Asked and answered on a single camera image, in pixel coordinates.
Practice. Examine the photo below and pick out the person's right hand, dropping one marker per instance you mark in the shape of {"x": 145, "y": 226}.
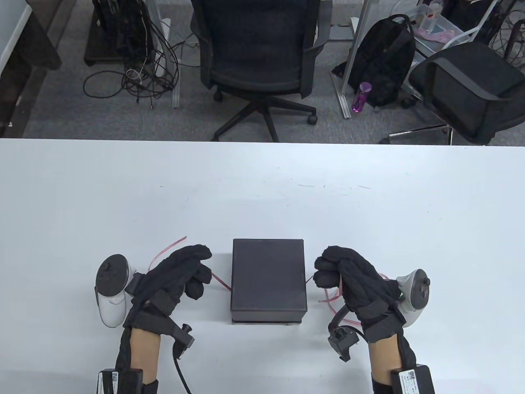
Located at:
{"x": 361, "y": 283}

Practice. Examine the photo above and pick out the person's left hand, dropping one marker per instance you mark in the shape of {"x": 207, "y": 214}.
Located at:
{"x": 164, "y": 283}

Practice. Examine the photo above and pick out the pink bow ribbon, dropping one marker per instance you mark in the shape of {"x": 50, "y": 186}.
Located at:
{"x": 220, "y": 282}

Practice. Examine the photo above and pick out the black gift box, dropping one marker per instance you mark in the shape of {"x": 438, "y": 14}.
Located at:
{"x": 266, "y": 275}

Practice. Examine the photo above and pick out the person's right forearm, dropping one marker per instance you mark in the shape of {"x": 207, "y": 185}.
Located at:
{"x": 381, "y": 357}

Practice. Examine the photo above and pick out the person's left forearm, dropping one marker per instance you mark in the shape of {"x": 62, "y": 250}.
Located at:
{"x": 143, "y": 353}

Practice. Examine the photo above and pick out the grey left hand controller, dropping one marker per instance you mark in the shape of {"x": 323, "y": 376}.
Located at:
{"x": 110, "y": 279}

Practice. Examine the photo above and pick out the grey hand controller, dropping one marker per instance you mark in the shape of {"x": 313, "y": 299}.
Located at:
{"x": 418, "y": 287}
{"x": 110, "y": 279}

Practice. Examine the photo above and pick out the grey right hand controller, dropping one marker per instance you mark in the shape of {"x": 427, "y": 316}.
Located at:
{"x": 418, "y": 287}

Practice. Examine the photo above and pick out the black left wrist pack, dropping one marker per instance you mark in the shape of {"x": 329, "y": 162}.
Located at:
{"x": 123, "y": 381}

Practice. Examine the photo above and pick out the black wrist pack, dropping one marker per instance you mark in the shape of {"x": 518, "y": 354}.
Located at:
{"x": 414, "y": 379}
{"x": 123, "y": 381}

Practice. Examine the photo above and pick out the black right wrist pack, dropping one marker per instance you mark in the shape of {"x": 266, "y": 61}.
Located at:
{"x": 414, "y": 379}

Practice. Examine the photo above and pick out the purple water bottle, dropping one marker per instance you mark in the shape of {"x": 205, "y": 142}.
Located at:
{"x": 361, "y": 98}

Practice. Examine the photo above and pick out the black chair with grey armrest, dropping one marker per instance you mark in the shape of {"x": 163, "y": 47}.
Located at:
{"x": 471, "y": 82}

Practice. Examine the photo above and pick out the black backpack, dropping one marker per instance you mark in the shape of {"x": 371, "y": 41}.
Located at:
{"x": 381, "y": 53}

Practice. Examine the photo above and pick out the white power strip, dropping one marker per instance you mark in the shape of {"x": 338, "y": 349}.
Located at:
{"x": 165, "y": 28}

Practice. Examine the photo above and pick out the black mesh office chair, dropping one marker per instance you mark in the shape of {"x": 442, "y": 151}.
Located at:
{"x": 254, "y": 41}

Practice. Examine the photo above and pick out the pink cloth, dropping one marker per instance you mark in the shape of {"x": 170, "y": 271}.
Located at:
{"x": 437, "y": 36}

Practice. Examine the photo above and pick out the black computer tower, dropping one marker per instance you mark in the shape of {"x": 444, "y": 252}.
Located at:
{"x": 119, "y": 24}

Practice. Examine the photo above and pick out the clear plastic bin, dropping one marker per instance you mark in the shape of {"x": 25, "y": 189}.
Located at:
{"x": 441, "y": 28}

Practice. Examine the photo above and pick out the white desk with dark sides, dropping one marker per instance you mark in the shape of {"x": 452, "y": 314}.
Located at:
{"x": 37, "y": 45}

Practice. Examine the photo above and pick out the clear spray bottle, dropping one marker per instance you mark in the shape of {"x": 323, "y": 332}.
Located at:
{"x": 432, "y": 16}

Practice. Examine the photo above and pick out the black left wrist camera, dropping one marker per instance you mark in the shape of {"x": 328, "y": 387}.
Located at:
{"x": 182, "y": 338}

